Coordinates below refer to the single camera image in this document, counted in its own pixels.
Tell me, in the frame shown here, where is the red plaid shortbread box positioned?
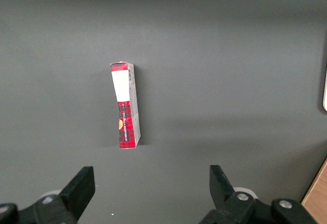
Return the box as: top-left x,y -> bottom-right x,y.
110,61 -> 141,150

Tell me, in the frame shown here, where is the light wooden board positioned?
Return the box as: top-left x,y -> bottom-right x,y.
301,157 -> 327,224

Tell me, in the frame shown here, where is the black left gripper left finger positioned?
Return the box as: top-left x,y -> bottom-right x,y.
0,166 -> 96,224

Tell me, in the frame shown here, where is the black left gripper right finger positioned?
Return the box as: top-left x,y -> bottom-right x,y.
198,165 -> 317,224

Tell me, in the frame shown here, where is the white tray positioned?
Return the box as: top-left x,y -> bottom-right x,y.
322,69 -> 327,112

